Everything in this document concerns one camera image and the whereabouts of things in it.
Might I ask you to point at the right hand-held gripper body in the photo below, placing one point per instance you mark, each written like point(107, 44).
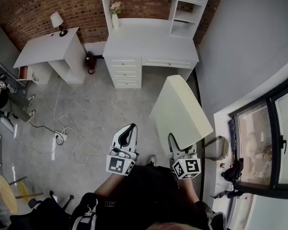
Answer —
point(187, 168)

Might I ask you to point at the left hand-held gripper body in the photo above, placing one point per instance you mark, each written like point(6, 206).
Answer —
point(115, 164)

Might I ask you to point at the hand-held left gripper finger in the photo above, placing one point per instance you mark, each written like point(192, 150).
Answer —
point(135, 138)
point(117, 134)

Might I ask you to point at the khaki shoulder bag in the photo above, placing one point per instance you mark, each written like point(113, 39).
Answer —
point(222, 147)

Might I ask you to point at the person's right forearm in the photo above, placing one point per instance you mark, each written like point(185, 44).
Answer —
point(188, 190)

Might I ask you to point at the person's left forearm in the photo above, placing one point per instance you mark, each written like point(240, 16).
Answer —
point(110, 184)

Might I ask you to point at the white desk with hutch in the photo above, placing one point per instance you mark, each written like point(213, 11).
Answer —
point(148, 44)

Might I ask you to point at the person's shoe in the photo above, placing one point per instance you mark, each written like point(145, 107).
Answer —
point(152, 159)

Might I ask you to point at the dark folded umbrella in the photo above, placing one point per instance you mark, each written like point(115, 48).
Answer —
point(232, 135)

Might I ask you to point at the person's black clothing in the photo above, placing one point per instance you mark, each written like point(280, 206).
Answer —
point(146, 195)

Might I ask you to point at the black pouch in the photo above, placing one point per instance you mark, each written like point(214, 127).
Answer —
point(234, 170)

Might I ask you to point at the white power strip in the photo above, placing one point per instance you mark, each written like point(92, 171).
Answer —
point(60, 136)

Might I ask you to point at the brown bag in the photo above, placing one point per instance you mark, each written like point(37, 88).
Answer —
point(90, 62)

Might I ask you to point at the black office chair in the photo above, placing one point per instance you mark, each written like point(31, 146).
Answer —
point(48, 212)

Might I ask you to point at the white side table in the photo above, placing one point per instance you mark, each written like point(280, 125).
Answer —
point(50, 48)

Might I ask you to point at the yellow wooden stool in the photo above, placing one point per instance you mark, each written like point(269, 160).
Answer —
point(7, 195)

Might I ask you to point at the white vase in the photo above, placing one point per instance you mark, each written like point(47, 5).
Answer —
point(115, 21)

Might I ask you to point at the red open drawer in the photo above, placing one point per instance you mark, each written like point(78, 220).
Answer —
point(22, 72)

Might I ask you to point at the pink flower bouquet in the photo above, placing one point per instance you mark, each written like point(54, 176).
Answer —
point(115, 6)

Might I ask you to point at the white shade table lamp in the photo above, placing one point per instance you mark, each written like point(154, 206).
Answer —
point(57, 20)

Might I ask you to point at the black window frame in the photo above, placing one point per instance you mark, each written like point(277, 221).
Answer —
point(273, 138)

